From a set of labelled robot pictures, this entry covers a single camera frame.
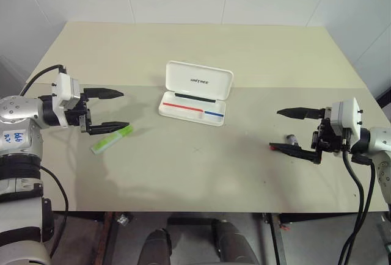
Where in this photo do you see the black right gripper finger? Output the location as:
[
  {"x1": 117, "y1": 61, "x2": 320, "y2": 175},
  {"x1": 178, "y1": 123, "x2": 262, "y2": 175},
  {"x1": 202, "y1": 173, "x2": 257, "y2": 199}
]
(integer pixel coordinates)
[
  {"x1": 269, "y1": 142, "x2": 321, "y2": 164},
  {"x1": 276, "y1": 107, "x2": 324, "y2": 121}
]

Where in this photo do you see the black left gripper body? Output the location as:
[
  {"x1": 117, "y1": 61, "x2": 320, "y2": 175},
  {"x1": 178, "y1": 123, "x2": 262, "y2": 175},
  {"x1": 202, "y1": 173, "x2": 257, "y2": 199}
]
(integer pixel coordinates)
[{"x1": 65, "y1": 89, "x2": 93, "y2": 135}]

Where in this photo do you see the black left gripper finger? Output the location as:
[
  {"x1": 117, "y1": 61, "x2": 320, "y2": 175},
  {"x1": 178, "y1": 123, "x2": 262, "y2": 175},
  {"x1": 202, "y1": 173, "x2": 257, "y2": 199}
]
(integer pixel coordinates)
[
  {"x1": 84, "y1": 87, "x2": 125, "y2": 101},
  {"x1": 90, "y1": 121, "x2": 131, "y2": 136}
]

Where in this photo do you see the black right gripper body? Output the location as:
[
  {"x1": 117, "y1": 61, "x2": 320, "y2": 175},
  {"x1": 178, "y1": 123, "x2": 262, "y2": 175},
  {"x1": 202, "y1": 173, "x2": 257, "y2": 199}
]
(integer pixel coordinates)
[{"x1": 311, "y1": 107, "x2": 352, "y2": 165}]

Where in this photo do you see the white hinged pencil case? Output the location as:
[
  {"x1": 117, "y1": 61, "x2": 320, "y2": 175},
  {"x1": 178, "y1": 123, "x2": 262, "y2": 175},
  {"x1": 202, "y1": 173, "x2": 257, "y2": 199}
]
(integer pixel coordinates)
[{"x1": 158, "y1": 60, "x2": 235, "y2": 127}]

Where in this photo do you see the green highlighter pen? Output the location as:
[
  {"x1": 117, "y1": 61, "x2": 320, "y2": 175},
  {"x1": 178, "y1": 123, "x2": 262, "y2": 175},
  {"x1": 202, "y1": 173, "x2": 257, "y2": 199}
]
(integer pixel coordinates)
[{"x1": 90, "y1": 126, "x2": 134, "y2": 155}]

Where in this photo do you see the dark background object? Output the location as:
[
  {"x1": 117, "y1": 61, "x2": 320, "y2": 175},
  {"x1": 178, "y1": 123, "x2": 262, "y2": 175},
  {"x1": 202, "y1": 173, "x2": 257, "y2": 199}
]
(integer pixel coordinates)
[{"x1": 376, "y1": 86, "x2": 391, "y2": 109}]

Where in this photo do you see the dark rounded shape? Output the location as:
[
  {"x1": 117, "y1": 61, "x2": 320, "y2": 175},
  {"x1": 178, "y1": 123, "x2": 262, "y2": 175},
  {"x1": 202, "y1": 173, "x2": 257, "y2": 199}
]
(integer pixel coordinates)
[
  {"x1": 212, "y1": 218, "x2": 257, "y2": 265},
  {"x1": 142, "y1": 228, "x2": 172, "y2": 265}
]

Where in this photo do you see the rusty brown beam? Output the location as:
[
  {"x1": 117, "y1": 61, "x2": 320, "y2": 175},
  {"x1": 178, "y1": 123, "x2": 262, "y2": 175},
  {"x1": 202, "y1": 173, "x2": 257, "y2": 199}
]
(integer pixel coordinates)
[{"x1": 91, "y1": 212, "x2": 115, "y2": 265}]

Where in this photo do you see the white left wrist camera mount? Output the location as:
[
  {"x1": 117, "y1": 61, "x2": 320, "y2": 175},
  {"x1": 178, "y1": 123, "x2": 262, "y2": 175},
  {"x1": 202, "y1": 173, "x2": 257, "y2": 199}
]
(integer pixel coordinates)
[{"x1": 51, "y1": 71, "x2": 82, "y2": 128}]

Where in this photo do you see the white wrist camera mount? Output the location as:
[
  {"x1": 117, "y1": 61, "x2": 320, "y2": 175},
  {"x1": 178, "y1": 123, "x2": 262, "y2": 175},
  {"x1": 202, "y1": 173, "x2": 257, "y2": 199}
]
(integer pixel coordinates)
[
  {"x1": 331, "y1": 96, "x2": 364, "y2": 143},
  {"x1": 51, "y1": 71, "x2": 82, "y2": 128}
]

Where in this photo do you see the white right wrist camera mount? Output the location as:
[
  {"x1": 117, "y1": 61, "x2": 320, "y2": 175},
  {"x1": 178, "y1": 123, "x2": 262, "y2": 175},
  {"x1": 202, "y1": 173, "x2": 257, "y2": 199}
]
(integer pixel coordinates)
[{"x1": 331, "y1": 96, "x2": 364, "y2": 143}]

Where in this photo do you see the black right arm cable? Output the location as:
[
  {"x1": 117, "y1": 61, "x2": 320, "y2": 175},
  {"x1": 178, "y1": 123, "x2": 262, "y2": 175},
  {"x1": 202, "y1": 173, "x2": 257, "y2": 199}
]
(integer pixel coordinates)
[
  {"x1": 338, "y1": 130, "x2": 366, "y2": 265},
  {"x1": 343, "y1": 153, "x2": 377, "y2": 265}
]

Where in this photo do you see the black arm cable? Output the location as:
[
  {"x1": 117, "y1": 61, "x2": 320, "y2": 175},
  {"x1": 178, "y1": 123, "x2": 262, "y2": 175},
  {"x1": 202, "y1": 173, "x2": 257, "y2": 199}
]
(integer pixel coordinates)
[
  {"x1": 343, "y1": 153, "x2": 377, "y2": 265},
  {"x1": 39, "y1": 166, "x2": 70, "y2": 258},
  {"x1": 19, "y1": 65, "x2": 68, "y2": 97},
  {"x1": 338, "y1": 130, "x2": 366, "y2": 265}
]

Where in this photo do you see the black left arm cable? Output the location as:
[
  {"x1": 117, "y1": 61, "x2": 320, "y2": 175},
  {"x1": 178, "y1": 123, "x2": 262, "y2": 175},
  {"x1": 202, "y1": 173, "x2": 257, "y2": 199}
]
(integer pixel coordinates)
[
  {"x1": 39, "y1": 166, "x2": 70, "y2": 258},
  {"x1": 19, "y1": 65, "x2": 68, "y2": 97}
]

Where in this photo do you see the black metal frame bar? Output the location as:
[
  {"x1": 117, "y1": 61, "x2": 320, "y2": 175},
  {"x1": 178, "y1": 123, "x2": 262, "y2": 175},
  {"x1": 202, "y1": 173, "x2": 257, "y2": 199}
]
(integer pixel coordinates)
[{"x1": 262, "y1": 212, "x2": 290, "y2": 265}]

